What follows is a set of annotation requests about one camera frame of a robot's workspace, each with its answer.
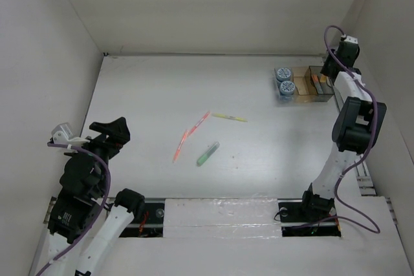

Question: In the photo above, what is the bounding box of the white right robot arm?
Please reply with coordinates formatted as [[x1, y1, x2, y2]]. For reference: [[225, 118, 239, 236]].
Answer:
[[299, 35, 387, 222]]

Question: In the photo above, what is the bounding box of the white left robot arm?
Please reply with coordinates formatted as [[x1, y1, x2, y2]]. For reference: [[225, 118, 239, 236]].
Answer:
[[37, 117, 145, 275]]

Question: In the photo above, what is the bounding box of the white foam front board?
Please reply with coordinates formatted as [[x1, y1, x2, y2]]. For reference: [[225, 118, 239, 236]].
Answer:
[[163, 198, 282, 239]]

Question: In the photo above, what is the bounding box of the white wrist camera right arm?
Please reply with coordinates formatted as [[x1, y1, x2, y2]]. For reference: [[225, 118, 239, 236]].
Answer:
[[342, 34, 358, 45]]

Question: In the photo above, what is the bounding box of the red thin pen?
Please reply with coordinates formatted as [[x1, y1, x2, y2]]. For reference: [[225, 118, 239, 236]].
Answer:
[[188, 111, 211, 136]]

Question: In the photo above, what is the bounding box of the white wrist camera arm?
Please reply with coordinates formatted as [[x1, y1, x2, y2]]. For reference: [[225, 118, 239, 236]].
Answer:
[[342, 34, 358, 45], [50, 122, 89, 146]]

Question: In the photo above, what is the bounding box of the clear plastic container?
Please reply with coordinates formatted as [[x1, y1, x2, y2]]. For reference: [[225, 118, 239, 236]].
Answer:
[[274, 67, 296, 103]]

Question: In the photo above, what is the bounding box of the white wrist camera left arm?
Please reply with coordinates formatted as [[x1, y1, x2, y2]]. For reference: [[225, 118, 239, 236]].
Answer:
[[50, 122, 89, 146]]

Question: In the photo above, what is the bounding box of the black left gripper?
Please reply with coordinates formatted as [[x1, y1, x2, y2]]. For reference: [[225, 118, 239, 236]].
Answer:
[[67, 116, 131, 194]]

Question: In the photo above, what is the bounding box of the orange thin pen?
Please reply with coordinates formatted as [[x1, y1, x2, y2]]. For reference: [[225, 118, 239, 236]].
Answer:
[[173, 129, 189, 163]]

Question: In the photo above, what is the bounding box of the grey marker orange cap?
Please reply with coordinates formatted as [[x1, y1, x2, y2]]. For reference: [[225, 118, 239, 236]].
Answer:
[[311, 74, 323, 94]]

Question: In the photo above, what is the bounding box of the amber plastic container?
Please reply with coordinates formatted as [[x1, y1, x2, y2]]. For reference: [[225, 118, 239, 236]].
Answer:
[[291, 67, 318, 103]]

